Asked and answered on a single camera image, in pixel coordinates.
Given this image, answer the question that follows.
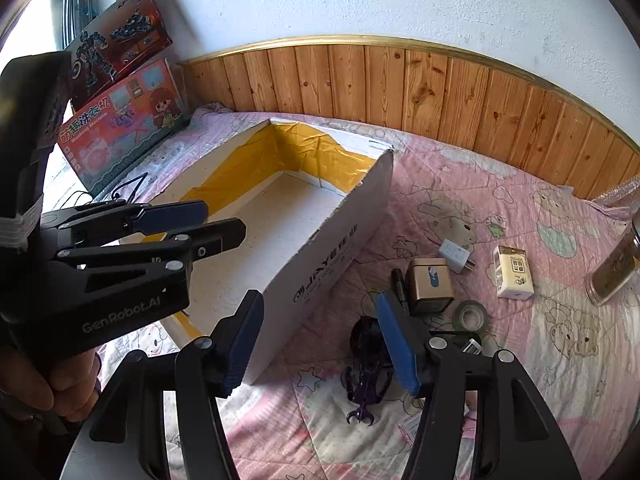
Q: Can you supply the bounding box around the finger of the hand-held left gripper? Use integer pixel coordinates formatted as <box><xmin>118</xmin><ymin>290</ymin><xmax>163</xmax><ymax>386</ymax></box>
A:
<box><xmin>40</xmin><ymin>200</ymin><xmax>209</xmax><ymax>236</ymax></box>
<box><xmin>50</xmin><ymin>218</ymin><xmax>247</xmax><ymax>272</ymax></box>

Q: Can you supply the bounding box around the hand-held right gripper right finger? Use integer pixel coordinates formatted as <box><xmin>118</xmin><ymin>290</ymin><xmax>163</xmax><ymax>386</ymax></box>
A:
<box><xmin>376</xmin><ymin>291</ymin><xmax>581</xmax><ymax>480</ymax></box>

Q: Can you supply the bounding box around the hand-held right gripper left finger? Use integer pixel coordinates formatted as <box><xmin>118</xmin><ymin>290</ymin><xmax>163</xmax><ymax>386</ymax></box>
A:
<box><xmin>89</xmin><ymin>289</ymin><xmax>266</xmax><ymax>480</ymax></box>

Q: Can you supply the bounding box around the purple action figure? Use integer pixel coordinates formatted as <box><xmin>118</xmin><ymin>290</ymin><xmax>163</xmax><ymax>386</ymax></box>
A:
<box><xmin>342</xmin><ymin>355</ymin><xmax>396</xmax><ymax>427</ymax></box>

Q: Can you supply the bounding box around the black marker pen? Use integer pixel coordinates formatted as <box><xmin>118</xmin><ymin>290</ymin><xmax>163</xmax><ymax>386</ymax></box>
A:
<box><xmin>391</xmin><ymin>268</ymin><xmax>411</xmax><ymax>311</ymax></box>

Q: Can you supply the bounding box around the gold square box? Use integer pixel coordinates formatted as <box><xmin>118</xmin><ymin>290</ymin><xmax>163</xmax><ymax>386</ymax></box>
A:
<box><xmin>404</xmin><ymin>257</ymin><xmax>456</xmax><ymax>316</ymax></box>

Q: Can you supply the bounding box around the illustrated card pack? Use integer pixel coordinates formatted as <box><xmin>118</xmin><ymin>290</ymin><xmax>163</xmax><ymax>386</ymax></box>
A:
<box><xmin>397</xmin><ymin>412</ymin><xmax>427</xmax><ymax>442</ymax></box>

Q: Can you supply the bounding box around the green tape roll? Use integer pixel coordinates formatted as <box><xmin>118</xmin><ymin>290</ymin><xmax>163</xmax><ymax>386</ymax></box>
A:
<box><xmin>452</xmin><ymin>300</ymin><xmax>491</xmax><ymax>333</ymax></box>

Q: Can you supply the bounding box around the white cardboard box yellow tape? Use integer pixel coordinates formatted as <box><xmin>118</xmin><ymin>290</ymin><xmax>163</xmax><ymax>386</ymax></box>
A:
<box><xmin>120</xmin><ymin>117</ymin><xmax>396</xmax><ymax>387</ymax></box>

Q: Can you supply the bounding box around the white charger plug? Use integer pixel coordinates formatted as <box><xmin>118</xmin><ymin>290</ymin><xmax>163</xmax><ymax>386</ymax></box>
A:
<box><xmin>438</xmin><ymin>239</ymin><xmax>477</xmax><ymax>275</ymax></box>

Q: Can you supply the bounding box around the cream cigarette pack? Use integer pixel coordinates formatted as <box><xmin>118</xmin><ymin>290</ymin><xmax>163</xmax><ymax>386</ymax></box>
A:
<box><xmin>492</xmin><ymin>245</ymin><xmax>535</xmax><ymax>300</ymax></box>

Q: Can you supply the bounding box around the person's left hand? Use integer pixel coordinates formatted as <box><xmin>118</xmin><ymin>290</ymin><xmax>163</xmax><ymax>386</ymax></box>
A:
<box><xmin>0</xmin><ymin>345</ymin><xmax>102</xmax><ymax>424</ymax></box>

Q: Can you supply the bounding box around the pink cartoon toy box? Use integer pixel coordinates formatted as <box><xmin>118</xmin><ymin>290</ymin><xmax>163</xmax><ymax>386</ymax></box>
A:
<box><xmin>56</xmin><ymin>57</ymin><xmax>191</xmax><ymax>196</ymax></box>

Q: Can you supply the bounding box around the pink cartoon printed blanket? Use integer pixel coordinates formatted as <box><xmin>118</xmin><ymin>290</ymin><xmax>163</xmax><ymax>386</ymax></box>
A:
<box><xmin>95</xmin><ymin>102</ymin><xmax>640</xmax><ymax>480</ymax></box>

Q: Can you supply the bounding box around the dark robot toy box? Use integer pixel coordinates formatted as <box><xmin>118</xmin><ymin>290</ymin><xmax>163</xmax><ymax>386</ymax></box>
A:
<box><xmin>64</xmin><ymin>0</ymin><xmax>173</xmax><ymax>106</ymax></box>

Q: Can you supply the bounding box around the glass bottle with metal lid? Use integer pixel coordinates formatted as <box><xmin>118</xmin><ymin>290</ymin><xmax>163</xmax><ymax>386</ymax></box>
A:
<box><xmin>585</xmin><ymin>217</ymin><xmax>640</xmax><ymax>307</ymax></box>

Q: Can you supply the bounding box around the window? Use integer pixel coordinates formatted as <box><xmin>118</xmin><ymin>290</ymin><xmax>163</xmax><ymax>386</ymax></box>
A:
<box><xmin>0</xmin><ymin>0</ymin><xmax>118</xmax><ymax>61</ymax></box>

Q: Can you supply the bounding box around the clear bubble wrap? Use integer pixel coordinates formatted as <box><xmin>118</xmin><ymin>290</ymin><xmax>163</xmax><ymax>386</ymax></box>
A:
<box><xmin>592</xmin><ymin>175</ymin><xmax>640</xmax><ymax>208</ymax></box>

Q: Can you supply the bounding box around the thin black cable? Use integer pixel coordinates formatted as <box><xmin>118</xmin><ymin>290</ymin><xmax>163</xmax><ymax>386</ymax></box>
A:
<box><xmin>65</xmin><ymin>172</ymin><xmax>149</xmax><ymax>206</ymax></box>

